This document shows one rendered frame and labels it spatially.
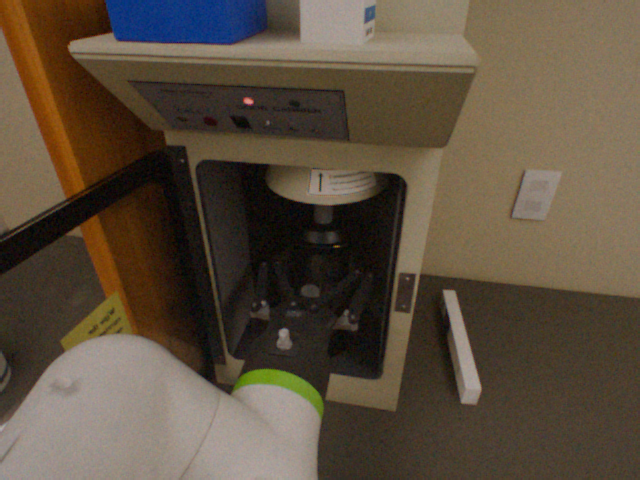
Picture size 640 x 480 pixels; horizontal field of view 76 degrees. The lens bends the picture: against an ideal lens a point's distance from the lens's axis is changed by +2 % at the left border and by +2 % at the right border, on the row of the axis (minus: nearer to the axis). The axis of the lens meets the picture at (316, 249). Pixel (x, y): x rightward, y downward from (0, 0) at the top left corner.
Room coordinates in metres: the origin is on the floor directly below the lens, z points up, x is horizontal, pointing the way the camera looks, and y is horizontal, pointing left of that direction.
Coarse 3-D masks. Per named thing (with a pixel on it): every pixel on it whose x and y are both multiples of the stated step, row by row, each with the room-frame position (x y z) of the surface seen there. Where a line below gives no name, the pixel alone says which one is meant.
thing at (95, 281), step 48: (144, 192) 0.41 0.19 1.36; (0, 240) 0.26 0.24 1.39; (96, 240) 0.33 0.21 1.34; (144, 240) 0.39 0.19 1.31; (0, 288) 0.24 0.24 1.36; (48, 288) 0.27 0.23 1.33; (96, 288) 0.31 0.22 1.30; (144, 288) 0.37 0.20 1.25; (0, 336) 0.23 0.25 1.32; (48, 336) 0.26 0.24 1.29; (96, 336) 0.29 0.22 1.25; (144, 336) 0.35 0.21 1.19; (192, 336) 0.42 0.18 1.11; (0, 384) 0.21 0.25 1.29; (0, 432) 0.19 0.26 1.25
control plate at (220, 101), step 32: (160, 96) 0.39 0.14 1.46; (192, 96) 0.38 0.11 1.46; (224, 96) 0.38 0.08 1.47; (256, 96) 0.37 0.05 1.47; (288, 96) 0.36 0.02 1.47; (320, 96) 0.35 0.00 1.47; (192, 128) 0.43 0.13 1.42; (224, 128) 0.42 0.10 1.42; (256, 128) 0.41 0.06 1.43; (288, 128) 0.40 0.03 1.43; (320, 128) 0.39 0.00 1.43
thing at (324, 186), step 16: (272, 176) 0.51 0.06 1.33; (288, 176) 0.48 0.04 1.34; (304, 176) 0.47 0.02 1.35; (320, 176) 0.47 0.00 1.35; (336, 176) 0.47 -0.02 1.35; (352, 176) 0.47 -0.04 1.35; (368, 176) 0.48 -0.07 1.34; (384, 176) 0.51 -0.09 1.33; (288, 192) 0.47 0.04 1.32; (304, 192) 0.46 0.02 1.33; (320, 192) 0.46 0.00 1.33; (336, 192) 0.46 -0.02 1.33; (352, 192) 0.46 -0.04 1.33; (368, 192) 0.47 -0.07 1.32
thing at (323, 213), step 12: (300, 216) 0.52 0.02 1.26; (312, 216) 0.52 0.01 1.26; (324, 216) 0.50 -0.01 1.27; (336, 216) 0.52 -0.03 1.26; (300, 228) 0.49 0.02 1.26; (312, 228) 0.49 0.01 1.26; (324, 228) 0.49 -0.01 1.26; (336, 228) 0.49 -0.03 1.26; (348, 228) 0.50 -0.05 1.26; (312, 240) 0.47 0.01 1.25; (324, 240) 0.47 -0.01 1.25; (336, 240) 0.47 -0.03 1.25
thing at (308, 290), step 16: (288, 224) 0.52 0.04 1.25; (352, 240) 0.48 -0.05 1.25; (304, 256) 0.48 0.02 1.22; (320, 256) 0.47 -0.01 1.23; (336, 256) 0.47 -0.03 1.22; (304, 272) 0.48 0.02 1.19; (320, 272) 0.47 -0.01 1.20; (336, 272) 0.47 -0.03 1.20; (304, 288) 0.47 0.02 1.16; (320, 288) 0.47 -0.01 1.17; (336, 336) 0.47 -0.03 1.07
